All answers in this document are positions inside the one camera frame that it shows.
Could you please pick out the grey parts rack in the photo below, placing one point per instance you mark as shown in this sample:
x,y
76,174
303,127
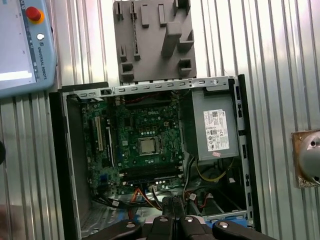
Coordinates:
x,y
150,50

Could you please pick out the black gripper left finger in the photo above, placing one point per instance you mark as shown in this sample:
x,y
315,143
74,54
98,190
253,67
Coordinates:
x,y
160,230

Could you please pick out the black RAM slot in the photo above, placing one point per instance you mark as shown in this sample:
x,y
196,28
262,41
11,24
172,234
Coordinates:
x,y
150,171

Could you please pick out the pale blue teach pendant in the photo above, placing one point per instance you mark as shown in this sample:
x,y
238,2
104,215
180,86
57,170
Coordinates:
x,y
42,62

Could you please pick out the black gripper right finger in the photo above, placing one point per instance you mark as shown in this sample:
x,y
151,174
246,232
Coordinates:
x,y
192,230

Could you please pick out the green Dell motherboard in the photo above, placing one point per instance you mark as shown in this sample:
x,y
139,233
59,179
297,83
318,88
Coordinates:
x,y
150,122

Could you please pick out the black open PC case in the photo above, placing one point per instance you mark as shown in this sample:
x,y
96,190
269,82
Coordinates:
x,y
57,150

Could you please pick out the metal socket cover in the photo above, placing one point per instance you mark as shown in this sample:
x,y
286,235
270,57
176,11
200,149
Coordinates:
x,y
159,149

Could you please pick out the black expansion slot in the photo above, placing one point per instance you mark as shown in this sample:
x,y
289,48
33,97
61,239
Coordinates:
x,y
110,147

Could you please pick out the metal optical drive cage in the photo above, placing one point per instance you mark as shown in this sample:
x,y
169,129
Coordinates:
x,y
225,212

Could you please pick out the silver CPU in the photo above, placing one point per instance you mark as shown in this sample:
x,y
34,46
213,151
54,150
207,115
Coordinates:
x,y
148,145

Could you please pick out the blue drive bay latch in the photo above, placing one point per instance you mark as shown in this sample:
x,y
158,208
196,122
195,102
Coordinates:
x,y
237,220

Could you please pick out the grey power supply unit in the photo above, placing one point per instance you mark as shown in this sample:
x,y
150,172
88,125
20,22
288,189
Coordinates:
x,y
197,120

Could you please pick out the white expansion slot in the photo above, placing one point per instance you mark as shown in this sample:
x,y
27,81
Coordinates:
x,y
98,135

